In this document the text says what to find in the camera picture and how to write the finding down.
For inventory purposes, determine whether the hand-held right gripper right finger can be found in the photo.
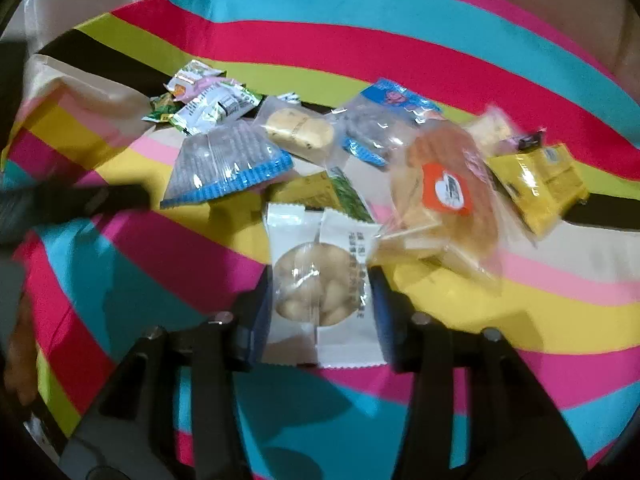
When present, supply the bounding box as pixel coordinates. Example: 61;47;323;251
369;266;588;480

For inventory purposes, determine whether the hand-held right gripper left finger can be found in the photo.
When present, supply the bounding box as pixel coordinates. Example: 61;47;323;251
60;279;275;480

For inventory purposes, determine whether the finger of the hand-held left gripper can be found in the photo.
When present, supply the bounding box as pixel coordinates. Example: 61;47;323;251
0;182;152;250

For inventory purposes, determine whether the white packet of round cookies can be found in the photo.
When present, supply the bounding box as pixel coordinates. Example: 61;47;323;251
262;201;389;369

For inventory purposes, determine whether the dark green snack packet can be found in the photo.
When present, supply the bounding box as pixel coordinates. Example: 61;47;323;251
327;167;376;224

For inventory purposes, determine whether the small green candy packet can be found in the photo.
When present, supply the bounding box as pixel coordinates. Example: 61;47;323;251
141;92;182;124

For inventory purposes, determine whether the yellow-green snack packet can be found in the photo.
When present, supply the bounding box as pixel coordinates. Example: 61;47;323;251
270;172;333;211

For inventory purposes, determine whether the bread packet with orange label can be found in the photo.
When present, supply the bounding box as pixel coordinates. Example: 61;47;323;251
377;115;507;286

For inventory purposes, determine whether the clear packet with blue trim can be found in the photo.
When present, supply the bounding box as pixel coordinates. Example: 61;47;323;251
160;120;295;210

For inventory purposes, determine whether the small pink and white packet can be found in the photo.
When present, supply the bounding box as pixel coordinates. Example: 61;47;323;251
167;60;228;103

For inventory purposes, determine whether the green and white snack packet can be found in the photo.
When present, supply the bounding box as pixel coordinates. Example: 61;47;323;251
172;80;264;137

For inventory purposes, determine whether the clear packet with blue top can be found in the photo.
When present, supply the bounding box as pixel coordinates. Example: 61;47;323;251
332;77;444;168

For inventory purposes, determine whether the clear packet with yellow bun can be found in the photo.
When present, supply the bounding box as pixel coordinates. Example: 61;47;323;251
252;95;347;166

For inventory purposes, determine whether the yellow snack packet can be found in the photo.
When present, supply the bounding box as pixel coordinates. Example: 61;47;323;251
487;142;591;236

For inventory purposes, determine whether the small clear cracker packet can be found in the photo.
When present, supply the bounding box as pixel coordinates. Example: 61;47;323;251
467;107;521;154

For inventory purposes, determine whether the small dark snack packet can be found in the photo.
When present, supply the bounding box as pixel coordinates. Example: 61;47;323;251
515;130;547;152

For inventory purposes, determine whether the striped colourful blanket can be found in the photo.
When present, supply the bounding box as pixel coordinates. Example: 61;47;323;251
0;0;640;476

